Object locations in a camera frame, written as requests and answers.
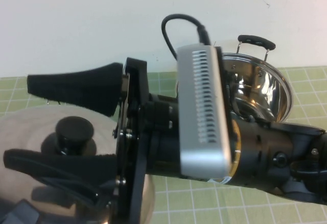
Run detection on green checkered tablecloth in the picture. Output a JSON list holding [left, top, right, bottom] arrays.
[[0, 67, 327, 224]]

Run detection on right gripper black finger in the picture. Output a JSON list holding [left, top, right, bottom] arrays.
[[4, 148, 119, 207]]

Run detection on stainless steel pot black handles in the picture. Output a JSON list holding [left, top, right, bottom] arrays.
[[218, 34, 294, 124]]

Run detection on steel pot lid black knob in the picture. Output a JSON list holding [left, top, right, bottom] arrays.
[[0, 109, 156, 224]]

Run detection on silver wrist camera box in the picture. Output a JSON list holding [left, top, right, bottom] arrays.
[[176, 44, 233, 181]]

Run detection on black camera cable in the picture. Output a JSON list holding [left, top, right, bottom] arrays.
[[160, 14, 212, 59]]

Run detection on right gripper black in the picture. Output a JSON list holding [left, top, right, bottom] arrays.
[[27, 57, 181, 224]]

